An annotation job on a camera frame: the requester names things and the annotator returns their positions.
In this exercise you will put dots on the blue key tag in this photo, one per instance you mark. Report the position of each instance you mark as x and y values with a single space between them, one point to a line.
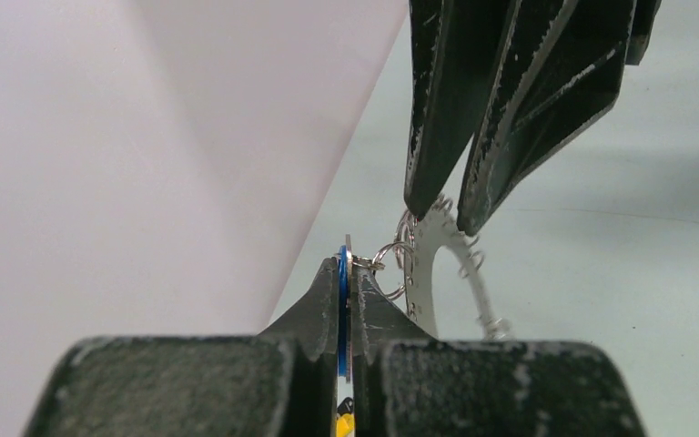
344 349

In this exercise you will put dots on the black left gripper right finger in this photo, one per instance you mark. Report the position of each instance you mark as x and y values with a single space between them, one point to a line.
406 383

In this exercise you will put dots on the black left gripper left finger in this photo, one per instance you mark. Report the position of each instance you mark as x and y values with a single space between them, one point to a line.
280 382

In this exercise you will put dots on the large steel ring disc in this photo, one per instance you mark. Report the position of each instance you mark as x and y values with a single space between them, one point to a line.
442 284

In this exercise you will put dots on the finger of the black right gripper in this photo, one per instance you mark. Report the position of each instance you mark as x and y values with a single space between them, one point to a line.
454 50
558 69

